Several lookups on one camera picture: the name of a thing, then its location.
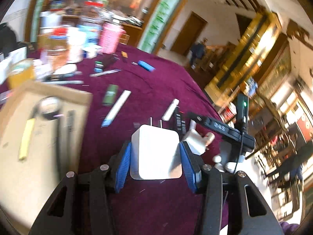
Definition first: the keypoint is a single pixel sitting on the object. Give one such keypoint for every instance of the brown wooden door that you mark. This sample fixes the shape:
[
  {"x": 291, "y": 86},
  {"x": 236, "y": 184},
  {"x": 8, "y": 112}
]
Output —
[{"x": 189, "y": 33}]

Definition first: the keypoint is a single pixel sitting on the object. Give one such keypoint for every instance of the small round clock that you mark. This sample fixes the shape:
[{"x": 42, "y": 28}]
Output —
[{"x": 49, "y": 107}]

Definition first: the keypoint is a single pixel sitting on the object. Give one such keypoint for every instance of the silver pen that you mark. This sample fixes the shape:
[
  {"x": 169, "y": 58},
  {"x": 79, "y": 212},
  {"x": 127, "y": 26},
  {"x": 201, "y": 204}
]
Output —
[{"x": 94, "y": 75}]

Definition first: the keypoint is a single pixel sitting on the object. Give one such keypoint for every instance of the white stick marker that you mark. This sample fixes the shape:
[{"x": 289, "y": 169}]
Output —
[{"x": 170, "y": 110}]

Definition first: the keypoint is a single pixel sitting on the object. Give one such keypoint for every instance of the person in dark clothes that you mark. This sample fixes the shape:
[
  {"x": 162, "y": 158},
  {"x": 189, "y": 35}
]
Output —
[{"x": 198, "y": 50}]

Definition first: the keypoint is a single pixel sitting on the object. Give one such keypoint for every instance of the maroon velvet tablecloth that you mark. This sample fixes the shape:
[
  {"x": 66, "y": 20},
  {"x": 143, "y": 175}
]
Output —
[{"x": 98, "y": 157}]

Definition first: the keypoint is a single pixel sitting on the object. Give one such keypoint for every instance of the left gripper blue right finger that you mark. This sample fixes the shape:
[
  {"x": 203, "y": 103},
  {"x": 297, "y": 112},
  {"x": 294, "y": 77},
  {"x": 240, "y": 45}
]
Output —
[{"x": 191, "y": 164}]

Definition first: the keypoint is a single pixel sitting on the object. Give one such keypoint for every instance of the black remote control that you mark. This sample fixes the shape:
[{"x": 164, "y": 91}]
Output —
[{"x": 179, "y": 122}]

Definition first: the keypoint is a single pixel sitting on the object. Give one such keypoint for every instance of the pink woven thermos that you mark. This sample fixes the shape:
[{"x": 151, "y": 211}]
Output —
[{"x": 110, "y": 36}]

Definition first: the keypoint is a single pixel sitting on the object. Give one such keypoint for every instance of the yellow highlighter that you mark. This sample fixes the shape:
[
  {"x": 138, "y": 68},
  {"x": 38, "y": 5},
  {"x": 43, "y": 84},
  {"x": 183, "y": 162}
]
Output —
[{"x": 25, "y": 141}]

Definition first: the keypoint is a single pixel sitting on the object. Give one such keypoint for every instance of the shallow cardboard tray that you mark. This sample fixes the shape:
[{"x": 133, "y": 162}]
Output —
[{"x": 26, "y": 185}]

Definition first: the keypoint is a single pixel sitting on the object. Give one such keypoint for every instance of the white USB wall charger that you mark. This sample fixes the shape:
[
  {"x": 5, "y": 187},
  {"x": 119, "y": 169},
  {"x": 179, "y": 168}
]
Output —
[{"x": 155, "y": 153}]

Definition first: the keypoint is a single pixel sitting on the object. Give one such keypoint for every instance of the white pen with blue tip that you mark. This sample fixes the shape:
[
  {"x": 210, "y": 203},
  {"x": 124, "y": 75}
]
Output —
[{"x": 116, "y": 108}]

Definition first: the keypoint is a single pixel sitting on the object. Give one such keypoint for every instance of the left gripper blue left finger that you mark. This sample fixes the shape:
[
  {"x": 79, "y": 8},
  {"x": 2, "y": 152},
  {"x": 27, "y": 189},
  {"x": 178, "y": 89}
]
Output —
[{"x": 119, "y": 165}]

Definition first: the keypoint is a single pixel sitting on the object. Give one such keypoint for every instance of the white gloved right hand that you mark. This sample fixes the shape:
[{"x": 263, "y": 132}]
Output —
[{"x": 199, "y": 144}]

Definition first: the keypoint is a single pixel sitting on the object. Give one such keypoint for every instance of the small orange lighter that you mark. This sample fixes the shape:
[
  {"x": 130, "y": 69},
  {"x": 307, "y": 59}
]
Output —
[{"x": 124, "y": 54}]

